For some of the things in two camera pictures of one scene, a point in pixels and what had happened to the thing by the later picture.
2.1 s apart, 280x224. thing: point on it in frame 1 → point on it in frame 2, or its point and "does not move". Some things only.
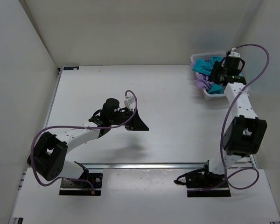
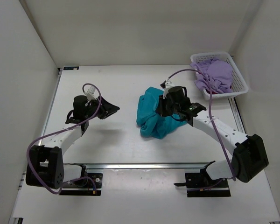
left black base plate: x=91 y=185 does not move
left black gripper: x=136 y=124 → x=107 y=109
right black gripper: x=220 y=67 → x=161 y=109
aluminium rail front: x=143 y=166 does not move
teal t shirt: x=205 y=66 → x=151 y=123
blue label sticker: x=71 y=68 does not move
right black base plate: x=206 y=184 does not move
